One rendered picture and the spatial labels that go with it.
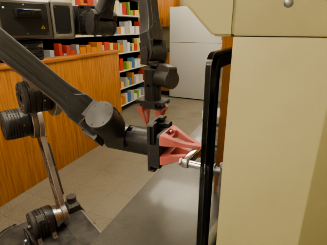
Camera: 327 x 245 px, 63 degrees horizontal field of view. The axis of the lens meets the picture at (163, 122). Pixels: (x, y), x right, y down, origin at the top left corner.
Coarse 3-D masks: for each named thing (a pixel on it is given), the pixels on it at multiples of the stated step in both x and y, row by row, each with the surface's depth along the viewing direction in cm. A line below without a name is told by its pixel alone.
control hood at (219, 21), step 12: (192, 0) 32; (204, 0) 32; (216, 0) 31; (228, 0) 31; (192, 12) 33; (204, 12) 32; (216, 12) 32; (228, 12) 31; (204, 24) 33; (216, 24) 32; (228, 24) 31
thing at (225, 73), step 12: (228, 48) 41; (228, 72) 43; (204, 84) 36; (228, 84) 44; (204, 96) 36; (204, 108) 37; (204, 120) 37; (204, 132) 38; (216, 132) 42; (204, 144) 38; (216, 144) 43; (204, 156) 39; (216, 156) 44; (204, 168) 40; (204, 180) 40; (216, 180) 47; (216, 192) 48; (216, 204) 50; (216, 216) 52; (216, 228) 53
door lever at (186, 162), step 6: (192, 150) 49; (198, 150) 49; (186, 156) 47; (192, 156) 47; (198, 156) 49; (180, 162) 46; (186, 162) 45; (192, 162) 45; (198, 162) 45; (186, 168) 46; (198, 168) 45
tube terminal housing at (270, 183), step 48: (240, 0) 30; (288, 0) 28; (240, 48) 32; (288, 48) 30; (240, 96) 33; (288, 96) 31; (240, 144) 35; (288, 144) 33; (240, 192) 38; (288, 192) 35; (240, 240) 40; (288, 240) 37
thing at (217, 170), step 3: (222, 162) 44; (216, 165) 44; (219, 165) 44; (213, 168) 43; (216, 168) 43; (219, 168) 43; (213, 171) 43; (216, 171) 43; (219, 171) 43; (213, 174) 44; (219, 174) 43; (219, 177) 43; (219, 180) 43; (219, 183) 43; (219, 186) 43; (219, 189) 43; (219, 192) 44
